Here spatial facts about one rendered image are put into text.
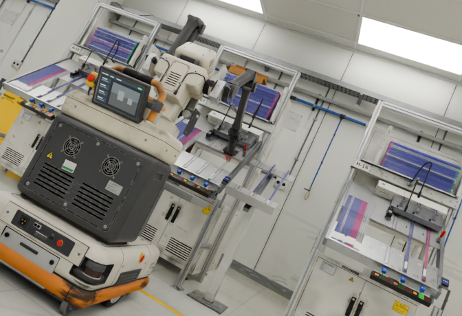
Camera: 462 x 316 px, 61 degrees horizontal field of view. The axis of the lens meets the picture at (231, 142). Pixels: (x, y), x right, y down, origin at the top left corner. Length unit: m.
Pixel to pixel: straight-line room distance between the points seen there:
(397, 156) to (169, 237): 1.81
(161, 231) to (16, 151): 1.59
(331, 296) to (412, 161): 1.14
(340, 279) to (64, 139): 1.98
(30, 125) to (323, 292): 2.85
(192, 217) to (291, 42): 2.92
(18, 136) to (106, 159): 2.32
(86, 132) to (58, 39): 4.05
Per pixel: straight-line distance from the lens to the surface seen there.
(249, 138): 3.12
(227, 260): 2.73
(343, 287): 2.89
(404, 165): 3.14
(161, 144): 1.66
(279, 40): 5.22
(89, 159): 1.78
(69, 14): 5.91
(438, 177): 3.17
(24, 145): 3.93
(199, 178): 2.73
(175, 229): 3.08
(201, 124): 3.29
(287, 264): 4.54
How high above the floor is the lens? 0.66
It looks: 8 degrees up
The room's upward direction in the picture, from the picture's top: 26 degrees clockwise
